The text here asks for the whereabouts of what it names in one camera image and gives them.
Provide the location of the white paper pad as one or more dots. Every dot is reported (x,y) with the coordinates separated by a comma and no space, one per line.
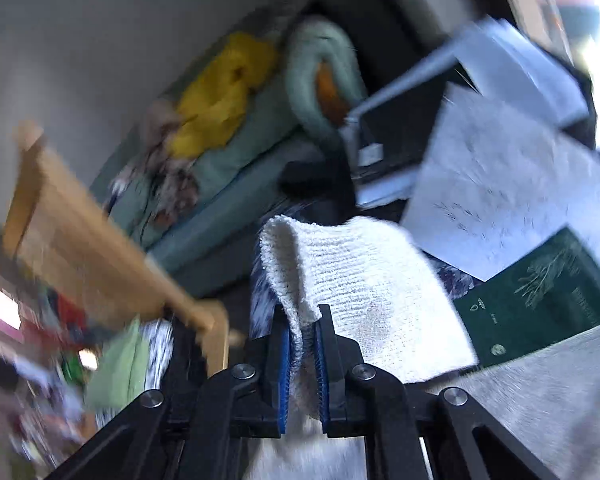
(520,70)

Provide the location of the teal bed sheet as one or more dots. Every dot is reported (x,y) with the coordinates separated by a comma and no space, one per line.
(240,160)

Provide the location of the wooden chair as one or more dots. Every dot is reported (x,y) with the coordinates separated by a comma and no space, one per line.
(80,240)

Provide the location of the dark green book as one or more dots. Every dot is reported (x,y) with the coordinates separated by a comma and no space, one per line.
(540,300)

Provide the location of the light green cloth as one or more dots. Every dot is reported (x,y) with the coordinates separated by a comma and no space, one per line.
(120,370)

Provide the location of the white knit cloth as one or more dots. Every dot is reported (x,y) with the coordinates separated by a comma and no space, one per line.
(370,285)

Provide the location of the yellow cloth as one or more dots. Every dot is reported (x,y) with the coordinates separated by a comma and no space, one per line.
(220,95)

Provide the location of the white handwritten paper sheet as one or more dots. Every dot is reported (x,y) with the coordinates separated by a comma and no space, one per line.
(505,185)

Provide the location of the grey fleece garment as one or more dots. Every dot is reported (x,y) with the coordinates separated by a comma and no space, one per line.
(530,395)

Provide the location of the dark cloth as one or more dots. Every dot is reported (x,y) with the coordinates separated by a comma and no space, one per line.
(310,180)

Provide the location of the teal plush pillow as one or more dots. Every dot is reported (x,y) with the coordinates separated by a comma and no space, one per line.
(300,85)

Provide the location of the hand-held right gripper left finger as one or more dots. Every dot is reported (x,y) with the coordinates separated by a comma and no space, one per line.
(282,375)

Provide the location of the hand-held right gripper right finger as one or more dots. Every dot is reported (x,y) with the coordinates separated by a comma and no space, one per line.
(321,370)

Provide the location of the black white patterned cloth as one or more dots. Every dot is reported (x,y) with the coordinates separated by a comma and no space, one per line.
(157,350)

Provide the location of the grey laptop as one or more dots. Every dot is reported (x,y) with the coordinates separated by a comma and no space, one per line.
(400,130)

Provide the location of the blue patterned cloth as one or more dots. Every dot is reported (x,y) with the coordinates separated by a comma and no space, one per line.
(261,305)

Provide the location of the brown floral cloth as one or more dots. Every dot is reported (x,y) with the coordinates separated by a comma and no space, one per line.
(170,180)

